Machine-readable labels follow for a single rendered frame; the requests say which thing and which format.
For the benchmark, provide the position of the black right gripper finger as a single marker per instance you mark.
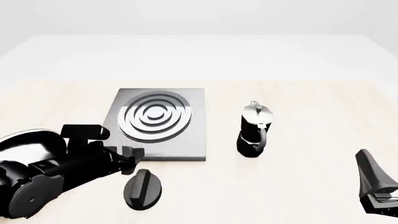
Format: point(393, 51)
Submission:
point(371, 175)

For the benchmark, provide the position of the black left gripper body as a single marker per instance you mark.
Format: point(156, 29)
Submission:
point(119, 161)

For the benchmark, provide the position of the flat black stove plate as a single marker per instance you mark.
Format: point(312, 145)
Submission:
point(189, 121)

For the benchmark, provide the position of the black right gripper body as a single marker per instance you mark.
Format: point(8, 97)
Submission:
point(377, 204)

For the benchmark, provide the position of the silver-grey and black left robot arm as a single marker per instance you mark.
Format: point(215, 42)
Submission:
point(37, 177)

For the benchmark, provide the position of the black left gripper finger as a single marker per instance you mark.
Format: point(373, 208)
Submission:
point(129, 170)
point(138, 154)

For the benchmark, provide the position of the round black stove knob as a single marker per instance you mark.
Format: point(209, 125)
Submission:
point(141, 190)

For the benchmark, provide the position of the black and silver moka pot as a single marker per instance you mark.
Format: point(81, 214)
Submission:
point(250, 130)

